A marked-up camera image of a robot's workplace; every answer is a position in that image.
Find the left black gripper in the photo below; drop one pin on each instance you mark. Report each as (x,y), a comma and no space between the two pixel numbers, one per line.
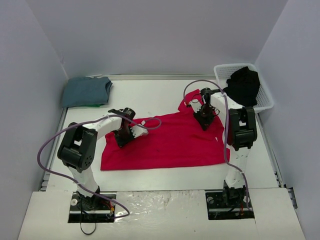
(123,140)

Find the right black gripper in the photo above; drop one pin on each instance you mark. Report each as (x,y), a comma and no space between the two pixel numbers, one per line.
(205,120)

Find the red t shirt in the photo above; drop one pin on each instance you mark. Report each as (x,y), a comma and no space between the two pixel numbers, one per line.
(175,141)

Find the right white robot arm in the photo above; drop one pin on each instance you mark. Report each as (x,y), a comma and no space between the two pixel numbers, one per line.
(240,133)

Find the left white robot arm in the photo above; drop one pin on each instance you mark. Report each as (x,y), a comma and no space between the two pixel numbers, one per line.
(78,146)

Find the green folded t shirt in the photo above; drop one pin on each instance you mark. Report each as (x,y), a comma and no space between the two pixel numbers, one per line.
(95,105)

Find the black t shirt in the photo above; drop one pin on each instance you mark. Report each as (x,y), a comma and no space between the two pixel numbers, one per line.
(243,87)

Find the grey folded t shirt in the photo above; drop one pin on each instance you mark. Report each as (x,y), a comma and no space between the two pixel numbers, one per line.
(84,91)

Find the white perforated plastic basket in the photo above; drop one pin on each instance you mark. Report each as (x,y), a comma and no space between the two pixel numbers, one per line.
(264,98)

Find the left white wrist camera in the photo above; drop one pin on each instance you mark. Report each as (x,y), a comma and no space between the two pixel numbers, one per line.
(138,131)

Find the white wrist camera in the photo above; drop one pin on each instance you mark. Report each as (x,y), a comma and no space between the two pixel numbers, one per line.
(195,104)
(138,131)

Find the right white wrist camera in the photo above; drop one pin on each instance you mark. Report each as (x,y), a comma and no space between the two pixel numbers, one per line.
(195,104)

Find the aluminium table frame rail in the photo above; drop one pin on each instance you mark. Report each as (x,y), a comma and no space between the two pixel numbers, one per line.
(162,76)

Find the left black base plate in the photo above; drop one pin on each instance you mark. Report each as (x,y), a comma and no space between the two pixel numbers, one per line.
(96,210)

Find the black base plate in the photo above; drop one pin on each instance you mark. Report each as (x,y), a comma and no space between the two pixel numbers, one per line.
(217,209)
(96,210)

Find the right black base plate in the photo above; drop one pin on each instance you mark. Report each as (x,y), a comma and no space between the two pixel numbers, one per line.
(217,209)

